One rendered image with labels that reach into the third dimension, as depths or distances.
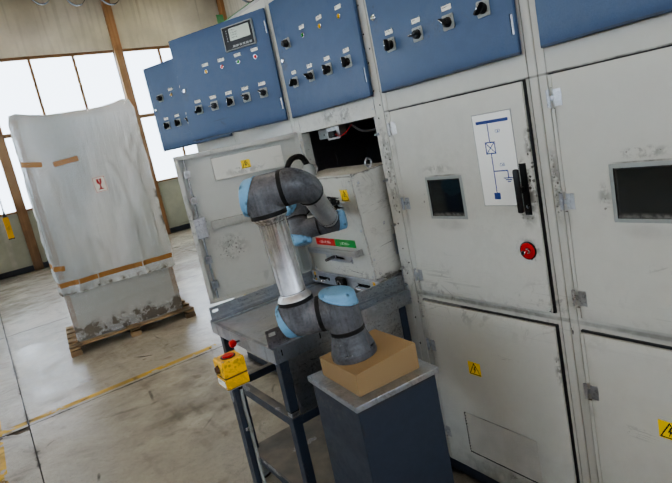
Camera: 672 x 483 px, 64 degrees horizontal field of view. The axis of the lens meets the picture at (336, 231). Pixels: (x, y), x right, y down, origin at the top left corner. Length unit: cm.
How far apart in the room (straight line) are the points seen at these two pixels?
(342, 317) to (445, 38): 97
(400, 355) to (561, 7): 110
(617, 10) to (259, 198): 107
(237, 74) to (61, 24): 1094
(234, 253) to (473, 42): 156
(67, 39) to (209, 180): 1111
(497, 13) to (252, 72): 147
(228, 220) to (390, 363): 129
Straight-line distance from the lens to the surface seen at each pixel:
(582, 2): 161
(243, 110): 291
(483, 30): 179
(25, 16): 1366
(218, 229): 272
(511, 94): 174
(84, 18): 1384
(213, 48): 301
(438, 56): 192
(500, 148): 179
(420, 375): 175
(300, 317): 171
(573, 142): 165
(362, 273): 235
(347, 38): 228
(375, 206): 226
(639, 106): 155
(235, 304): 253
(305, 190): 163
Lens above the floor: 153
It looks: 10 degrees down
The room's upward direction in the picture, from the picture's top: 12 degrees counter-clockwise
